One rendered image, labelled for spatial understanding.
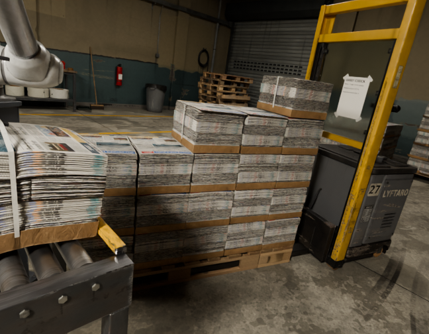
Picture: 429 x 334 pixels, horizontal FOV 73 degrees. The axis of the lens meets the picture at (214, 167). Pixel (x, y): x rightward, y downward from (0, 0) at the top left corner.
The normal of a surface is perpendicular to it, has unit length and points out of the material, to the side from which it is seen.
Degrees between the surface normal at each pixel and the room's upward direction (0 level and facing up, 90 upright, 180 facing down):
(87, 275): 0
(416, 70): 90
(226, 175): 90
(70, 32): 90
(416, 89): 90
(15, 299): 0
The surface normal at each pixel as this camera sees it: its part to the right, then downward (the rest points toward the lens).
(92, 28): 0.66, 0.31
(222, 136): 0.43, 0.33
